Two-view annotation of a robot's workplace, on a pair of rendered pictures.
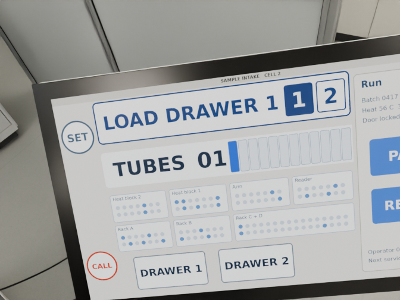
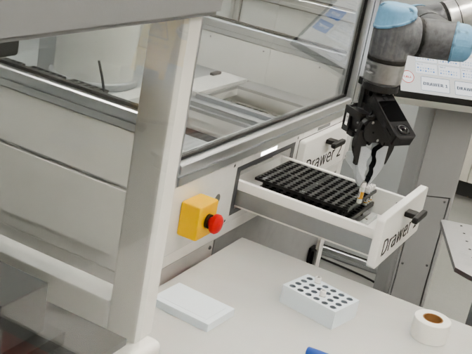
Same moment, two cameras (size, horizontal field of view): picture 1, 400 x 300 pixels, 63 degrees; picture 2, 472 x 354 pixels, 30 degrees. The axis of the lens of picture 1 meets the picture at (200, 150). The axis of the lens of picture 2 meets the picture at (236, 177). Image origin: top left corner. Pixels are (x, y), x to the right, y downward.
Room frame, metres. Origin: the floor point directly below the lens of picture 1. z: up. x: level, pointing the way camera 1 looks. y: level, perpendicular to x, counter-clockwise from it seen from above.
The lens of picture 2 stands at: (-2.14, 1.44, 1.54)
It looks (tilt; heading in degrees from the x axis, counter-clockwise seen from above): 20 degrees down; 341
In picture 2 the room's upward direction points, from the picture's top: 11 degrees clockwise
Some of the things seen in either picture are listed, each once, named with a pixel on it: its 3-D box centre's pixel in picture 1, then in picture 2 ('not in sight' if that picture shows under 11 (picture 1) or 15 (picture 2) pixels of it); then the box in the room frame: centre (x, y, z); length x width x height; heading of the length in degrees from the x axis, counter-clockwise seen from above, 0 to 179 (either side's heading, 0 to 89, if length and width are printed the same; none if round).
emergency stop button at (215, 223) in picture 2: not in sight; (213, 223); (-0.65, 0.95, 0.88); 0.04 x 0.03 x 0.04; 135
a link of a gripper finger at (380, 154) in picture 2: not in sight; (370, 161); (-0.62, 0.63, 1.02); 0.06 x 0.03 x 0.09; 10
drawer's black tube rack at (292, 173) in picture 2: not in sight; (314, 197); (-0.46, 0.67, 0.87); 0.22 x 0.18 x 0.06; 45
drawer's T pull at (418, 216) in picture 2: not in sight; (414, 215); (-0.62, 0.50, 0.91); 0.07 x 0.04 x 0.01; 135
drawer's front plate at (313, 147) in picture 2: not in sight; (322, 150); (-0.15, 0.53, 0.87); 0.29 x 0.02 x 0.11; 135
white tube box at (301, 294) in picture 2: not in sight; (319, 300); (-0.77, 0.75, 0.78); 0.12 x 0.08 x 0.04; 34
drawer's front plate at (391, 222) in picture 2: not in sight; (398, 224); (-0.60, 0.52, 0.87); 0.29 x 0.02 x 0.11; 135
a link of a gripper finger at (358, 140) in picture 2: not in sight; (362, 143); (-0.65, 0.67, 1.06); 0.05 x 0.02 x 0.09; 100
